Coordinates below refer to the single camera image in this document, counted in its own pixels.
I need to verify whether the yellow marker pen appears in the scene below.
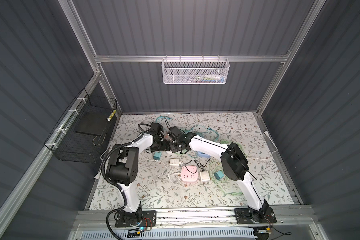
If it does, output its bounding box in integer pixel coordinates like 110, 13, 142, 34
107, 110, 117, 122

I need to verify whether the white wire basket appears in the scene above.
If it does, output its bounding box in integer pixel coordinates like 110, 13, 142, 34
161, 58, 230, 85

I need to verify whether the teal charger plug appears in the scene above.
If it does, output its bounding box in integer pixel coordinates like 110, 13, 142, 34
153, 152, 162, 161
214, 170, 225, 181

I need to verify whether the black corrugated conduit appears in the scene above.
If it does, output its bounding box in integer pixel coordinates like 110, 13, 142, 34
101, 122, 157, 240

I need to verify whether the white charger plug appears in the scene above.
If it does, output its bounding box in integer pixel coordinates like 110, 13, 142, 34
199, 171, 211, 183
169, 159, 181, 167

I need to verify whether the black wire basket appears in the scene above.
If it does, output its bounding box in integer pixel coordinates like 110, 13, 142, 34
45, 91, 118, 164

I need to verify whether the blue power strip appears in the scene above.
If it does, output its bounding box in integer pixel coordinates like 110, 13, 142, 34
197, 151, 211, 158

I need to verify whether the black foam pad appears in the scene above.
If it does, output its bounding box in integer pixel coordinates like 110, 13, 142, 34
75, 113, 110, 137

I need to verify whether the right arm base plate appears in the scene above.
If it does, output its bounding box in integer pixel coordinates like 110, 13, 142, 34
234, 207, 277, 225

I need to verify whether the pink power strip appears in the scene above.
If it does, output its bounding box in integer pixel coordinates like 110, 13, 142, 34
181, 165, 198, 184

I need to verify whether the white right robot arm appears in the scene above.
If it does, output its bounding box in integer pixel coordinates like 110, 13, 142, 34
168, 127, 269, 223

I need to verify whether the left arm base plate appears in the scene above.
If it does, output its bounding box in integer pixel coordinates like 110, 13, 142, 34
115, 211, 157, 228

